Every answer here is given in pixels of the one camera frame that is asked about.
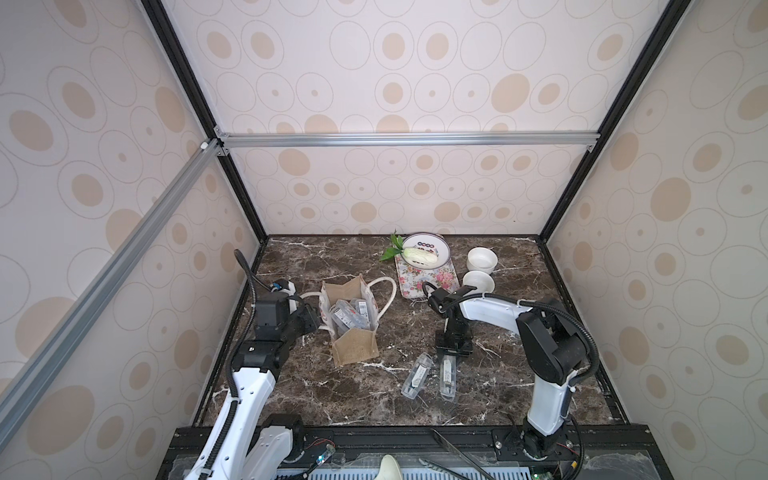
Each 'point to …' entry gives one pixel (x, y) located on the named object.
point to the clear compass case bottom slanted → (448, 375)
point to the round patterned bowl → (431, 241)
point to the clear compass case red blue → (362, 312)
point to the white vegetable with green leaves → (415, 255)
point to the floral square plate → (410, 280)
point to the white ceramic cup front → (483, 281)
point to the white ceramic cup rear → (481, 259)
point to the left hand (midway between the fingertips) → (320, 306)
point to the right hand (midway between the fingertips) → (452, 359)
